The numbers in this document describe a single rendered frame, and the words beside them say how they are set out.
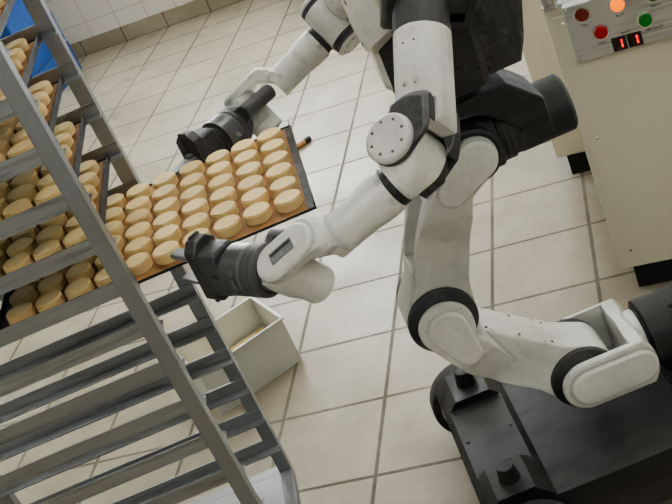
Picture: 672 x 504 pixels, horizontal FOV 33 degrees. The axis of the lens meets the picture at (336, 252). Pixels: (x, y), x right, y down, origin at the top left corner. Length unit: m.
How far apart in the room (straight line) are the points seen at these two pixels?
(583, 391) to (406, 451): 0.63
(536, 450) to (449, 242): 0.53
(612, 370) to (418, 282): 0.45
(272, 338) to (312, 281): 1.55
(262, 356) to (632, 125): 1.23
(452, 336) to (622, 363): 0.37
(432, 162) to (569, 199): 1.94
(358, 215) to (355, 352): 1.62
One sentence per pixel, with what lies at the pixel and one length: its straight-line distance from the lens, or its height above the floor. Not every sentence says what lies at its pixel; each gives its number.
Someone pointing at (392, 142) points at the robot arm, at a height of 1.12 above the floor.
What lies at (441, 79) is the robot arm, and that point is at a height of 1.15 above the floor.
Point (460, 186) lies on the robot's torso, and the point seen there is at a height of 0.82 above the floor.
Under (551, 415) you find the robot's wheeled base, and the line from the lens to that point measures 2.51.
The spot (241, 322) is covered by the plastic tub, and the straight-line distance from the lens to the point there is 3.43.
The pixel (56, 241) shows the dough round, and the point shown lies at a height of 1.06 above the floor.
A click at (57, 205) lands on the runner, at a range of 1.88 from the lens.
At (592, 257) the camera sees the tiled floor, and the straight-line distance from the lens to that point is 3.27.
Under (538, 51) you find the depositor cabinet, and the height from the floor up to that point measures 0.45.
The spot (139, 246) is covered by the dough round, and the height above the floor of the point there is 0.97.
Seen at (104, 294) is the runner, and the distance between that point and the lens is 1.95.
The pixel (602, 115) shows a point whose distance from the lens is 2.79.
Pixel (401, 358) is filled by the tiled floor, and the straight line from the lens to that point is 3.14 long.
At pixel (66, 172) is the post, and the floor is 1.20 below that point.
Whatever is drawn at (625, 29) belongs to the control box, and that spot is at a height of 0.75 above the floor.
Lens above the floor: 1.77
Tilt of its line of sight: 28 degrees down
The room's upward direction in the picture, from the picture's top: 24 degrees counter-clockwise
